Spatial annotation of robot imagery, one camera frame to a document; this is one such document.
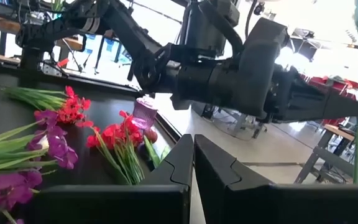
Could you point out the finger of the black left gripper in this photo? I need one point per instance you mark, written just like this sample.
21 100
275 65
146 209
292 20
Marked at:
315 99
315 114

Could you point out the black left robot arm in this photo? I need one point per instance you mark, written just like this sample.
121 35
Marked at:
126 28

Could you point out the black table mat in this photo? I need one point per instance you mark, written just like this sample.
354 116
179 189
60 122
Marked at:
11 115

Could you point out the pink artificial tulip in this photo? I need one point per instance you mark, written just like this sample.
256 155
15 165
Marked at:
151 135

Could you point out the wooden top metal table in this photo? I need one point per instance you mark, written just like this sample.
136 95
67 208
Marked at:
337 130

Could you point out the red artificial flower bunch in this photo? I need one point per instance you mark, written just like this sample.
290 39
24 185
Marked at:
113 133
70 109

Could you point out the red tool chest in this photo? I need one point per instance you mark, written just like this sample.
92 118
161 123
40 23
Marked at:
334 85

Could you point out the purple artificial flower bunch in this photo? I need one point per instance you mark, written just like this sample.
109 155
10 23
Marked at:
5 189
56 146

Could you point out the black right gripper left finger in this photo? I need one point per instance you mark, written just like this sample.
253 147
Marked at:
120 205

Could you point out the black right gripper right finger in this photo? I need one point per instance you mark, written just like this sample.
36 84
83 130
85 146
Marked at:
275 205

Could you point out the black background monitor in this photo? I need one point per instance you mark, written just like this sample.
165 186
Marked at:
303 43

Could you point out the purple glass vase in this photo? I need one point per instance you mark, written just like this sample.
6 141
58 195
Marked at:
145 115

